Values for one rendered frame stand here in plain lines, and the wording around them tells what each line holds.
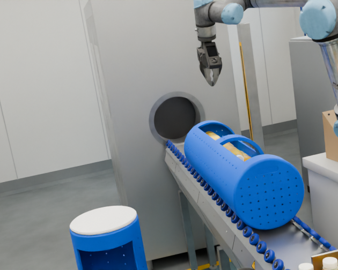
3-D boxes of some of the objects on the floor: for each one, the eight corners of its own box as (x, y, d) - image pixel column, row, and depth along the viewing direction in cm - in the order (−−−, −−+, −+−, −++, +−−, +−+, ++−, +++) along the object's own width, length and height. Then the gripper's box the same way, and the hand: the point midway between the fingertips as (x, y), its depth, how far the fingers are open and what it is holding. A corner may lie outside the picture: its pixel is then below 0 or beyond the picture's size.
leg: (197, 269, 375) (184, 188, 361) (199, 273, 370) (186, 190, 356) (190, 271, 374) (176, 190, 361) (191, 275, 369) (178, 192, 355)
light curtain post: (278, 293, 329) (246, 22, 292) (282, 297, 323) (249, 22, 286) (269, 295, 328) (235, 24, 291) (273, 300, 322) (239, 24, 285)
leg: (215, 265, 377) (204, 184, 364) (218, 269, 372) (206, 186, 358) (208, 267, 376) (196, 186, 363) (210, 270, 371) (198, 188, 357)
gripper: (214, 29, 205) (219, 77, 216) (192, 33, 205) (198, 82, 215) (220, 35, 198) (225, 85, 209) (197, 40, 197) (203, 90, 208)
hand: (212, 83), depth 209 cm, fingers closed
